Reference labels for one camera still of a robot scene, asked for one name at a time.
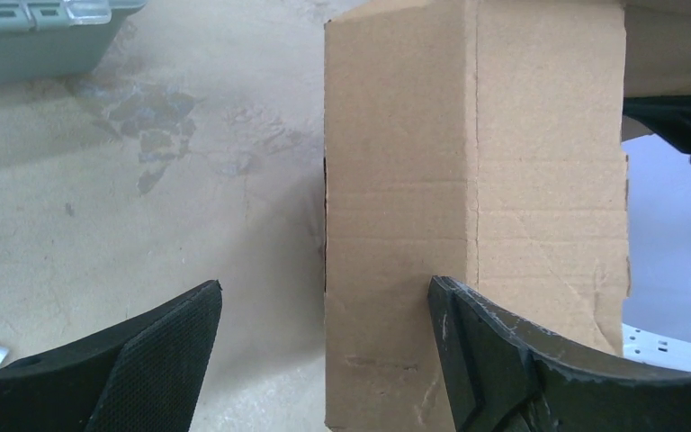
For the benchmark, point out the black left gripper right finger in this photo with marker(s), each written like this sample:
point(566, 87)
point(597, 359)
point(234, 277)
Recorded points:
point(503, 372)

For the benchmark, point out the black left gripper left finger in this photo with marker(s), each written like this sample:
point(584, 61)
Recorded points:
point(143, 374)

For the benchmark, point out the brown cardboard box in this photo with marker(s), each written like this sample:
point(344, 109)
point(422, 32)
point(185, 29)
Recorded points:
point(479, 140)

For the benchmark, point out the clear plastic storage bin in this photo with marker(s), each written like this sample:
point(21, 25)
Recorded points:
point(40, 39)

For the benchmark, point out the aluminium frame rail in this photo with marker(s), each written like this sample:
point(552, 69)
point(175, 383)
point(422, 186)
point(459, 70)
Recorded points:
point(652, 349)

